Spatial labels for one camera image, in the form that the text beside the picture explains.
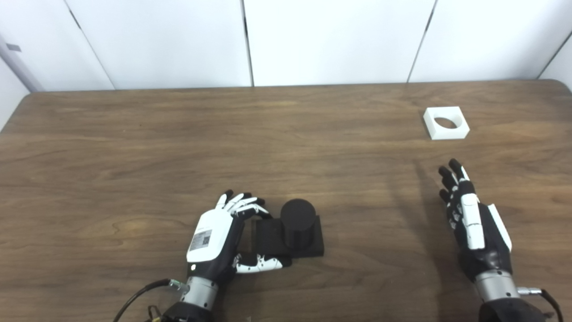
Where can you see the white and black right hand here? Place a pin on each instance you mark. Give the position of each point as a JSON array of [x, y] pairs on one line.
[[473, 228]]

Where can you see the white and black left hand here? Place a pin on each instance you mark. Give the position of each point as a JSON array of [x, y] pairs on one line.
[[210, 237]]

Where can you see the black peg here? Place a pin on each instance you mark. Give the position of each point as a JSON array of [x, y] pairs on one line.
[[297, 223]]

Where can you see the white square piece with hole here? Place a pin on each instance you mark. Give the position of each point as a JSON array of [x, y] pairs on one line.
[[449, 133]]

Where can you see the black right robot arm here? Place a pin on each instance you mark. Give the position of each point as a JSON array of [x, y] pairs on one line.
[[500, 304]]

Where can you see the grey wall corner post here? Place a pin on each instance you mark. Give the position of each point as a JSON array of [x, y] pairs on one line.
[[20, 67]]

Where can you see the small grey tag on post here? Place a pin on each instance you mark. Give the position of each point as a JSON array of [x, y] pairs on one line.
[[13, 47]]

